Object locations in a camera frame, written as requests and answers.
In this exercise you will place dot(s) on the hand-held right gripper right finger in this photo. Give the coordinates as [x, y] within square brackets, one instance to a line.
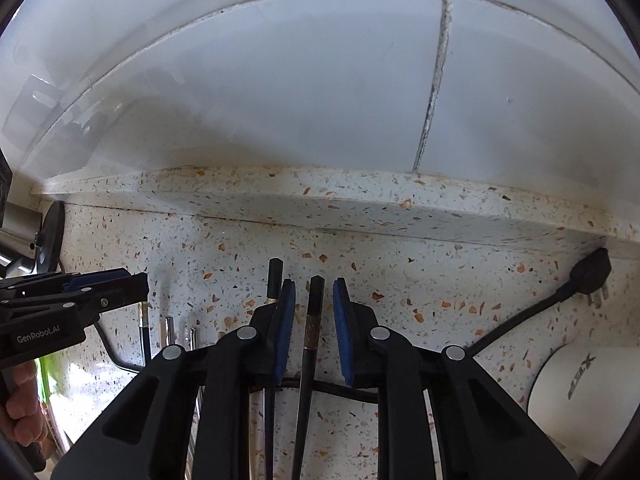
[344, 330]

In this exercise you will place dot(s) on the green plastic item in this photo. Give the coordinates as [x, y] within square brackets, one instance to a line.
[44, 380]

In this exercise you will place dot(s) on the stainless steel box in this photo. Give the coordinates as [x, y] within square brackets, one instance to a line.
[20, 225]

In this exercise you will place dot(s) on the white appliance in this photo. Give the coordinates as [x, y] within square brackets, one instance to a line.
[575, 395]

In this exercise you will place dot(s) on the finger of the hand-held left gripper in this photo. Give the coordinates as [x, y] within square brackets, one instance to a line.
[95, 278]
[120, 292]

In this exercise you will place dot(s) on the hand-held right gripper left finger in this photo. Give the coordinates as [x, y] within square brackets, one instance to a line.
[284, 330]

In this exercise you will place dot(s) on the black chopstick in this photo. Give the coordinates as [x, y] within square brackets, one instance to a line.
[144, 330]
[274, 280]
[312, 320]

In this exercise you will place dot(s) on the person's left hand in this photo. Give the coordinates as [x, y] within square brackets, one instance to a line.
[20, 400]

